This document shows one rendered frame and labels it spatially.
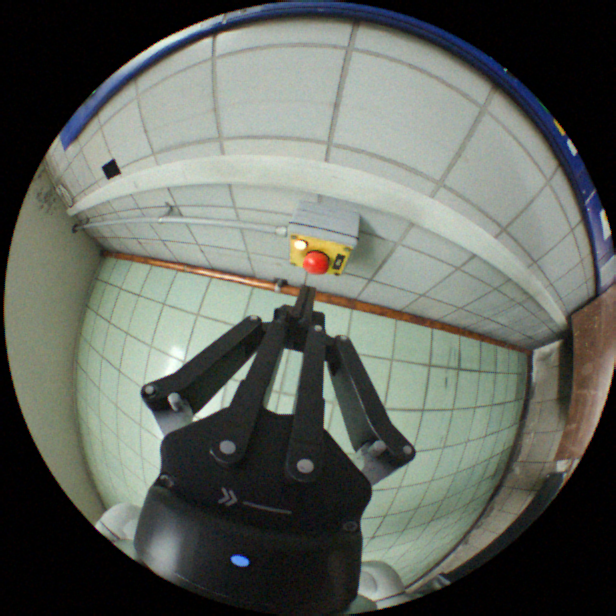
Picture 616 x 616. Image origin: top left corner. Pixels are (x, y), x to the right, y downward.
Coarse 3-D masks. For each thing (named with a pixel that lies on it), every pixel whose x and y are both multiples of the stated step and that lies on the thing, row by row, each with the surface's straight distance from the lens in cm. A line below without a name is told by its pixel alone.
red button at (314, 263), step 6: (312, 252) 31; (306, 258) 30; (312, 258) 30; (318, 258) 30; (324, 258) 30; (306, 264) 30; (312, 264) 30; (318, 264) 30; (324, 264) 30; (306, 270) 31; (312, 270) 31; (318, 270) 30; (324, 270) 31
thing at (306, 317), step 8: (312, 288) 20; (312, 296) 19; (304, 304) 17; (312, 304) 17; (304, 312) 16; (312, 312) 16; (304, 320) 15; (304, 328) 15; (304, 336) 15; (296, 344) 16; (304, 344) 16
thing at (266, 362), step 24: (288, 312) 14; (264, 336) 13; (264, 360) 11; (240, 384) 9; (264, 384) 10; (240, 408) 8; (216, 432) 7; (240, 432) 7; (216, 456) 7; (240, 456) 7
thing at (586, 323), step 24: (576, 312) 91; (600, 312) 90; (576, 336) 89; (600, 336) 89; (576, 360) 88; (600, 360) 88; (576, 384) 88; (600, 384) 88; (576, 408) 89; (600, 408) 90; (576, 432) 90; (576, 456) 93
